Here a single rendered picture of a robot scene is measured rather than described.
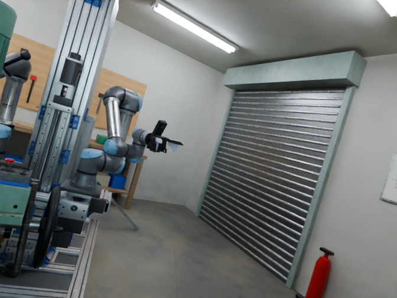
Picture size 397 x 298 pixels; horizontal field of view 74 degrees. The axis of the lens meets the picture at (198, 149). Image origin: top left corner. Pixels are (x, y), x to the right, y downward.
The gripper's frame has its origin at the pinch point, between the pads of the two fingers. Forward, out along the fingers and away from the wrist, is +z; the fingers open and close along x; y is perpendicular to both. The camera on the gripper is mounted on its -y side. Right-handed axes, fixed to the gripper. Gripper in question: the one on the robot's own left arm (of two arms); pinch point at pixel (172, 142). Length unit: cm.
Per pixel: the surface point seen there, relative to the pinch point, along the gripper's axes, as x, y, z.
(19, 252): 57, 45, -1
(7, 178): 63, 17, 0
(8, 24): 67, -31, -5
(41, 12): 4, -110, -331
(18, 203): 60, 25, 2
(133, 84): -129, -46, -302
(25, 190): 59, 21, 2
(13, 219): 61, 30, 4
